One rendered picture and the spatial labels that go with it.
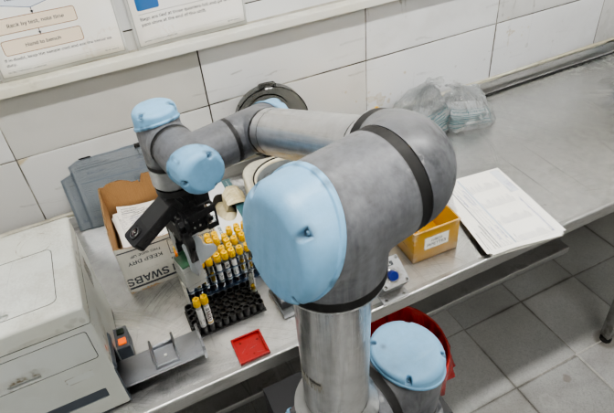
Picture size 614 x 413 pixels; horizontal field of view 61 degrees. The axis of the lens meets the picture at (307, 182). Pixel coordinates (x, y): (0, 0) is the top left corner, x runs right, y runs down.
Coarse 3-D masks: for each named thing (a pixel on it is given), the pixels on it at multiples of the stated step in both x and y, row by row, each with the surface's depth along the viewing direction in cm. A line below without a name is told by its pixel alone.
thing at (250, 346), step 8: (240, 336) 117; (248, 336) 117; (256, 336) 117; (232, 344) 115; (240, 344) 116; (248, 344) 116; (256, 344) 115; (264, 344) 115; (240, 352) 114; (248, 352) 114; (256, 352) 114; (264, 352) 113; (240, 360) 112; (248, 360) 112
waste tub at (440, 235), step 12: (444, 216) 135; (456, 216) 129; (432, 228) 126; (444, 228) 128; (456, 228) 130; (408, 240) 129; (420, 240) 127; (432, 240) 129; (444, 240) 131; (456, 240) 133; (408, 252) 131; (420, 252) 129; (432, 252) 131
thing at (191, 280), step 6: (180, 270) 104; (186, 270) 103; (180, 276) 107; (186, 276) 103; (192, 276) 104; (198, 276) 106; (204, 276) 107; (186, 282) 104; (192, 282) 105; (198, 282) 106; (204, 282) 107; (192, 288) 106
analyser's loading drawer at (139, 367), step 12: (180, 336) 114; (192, 336) 114; (156, 348) 112; (168, 348) 112; (180, 348) 112; (192, 348) 111; (204, 348) 110; (132, 360) 110; (144, 360) 110; (156, 360) 110; (168, 360) 110; (180, 360) 109; (120, 372) 108; (132, 372) 108; (144, 372) 108; (156, 372) 107; (132, 384) 106
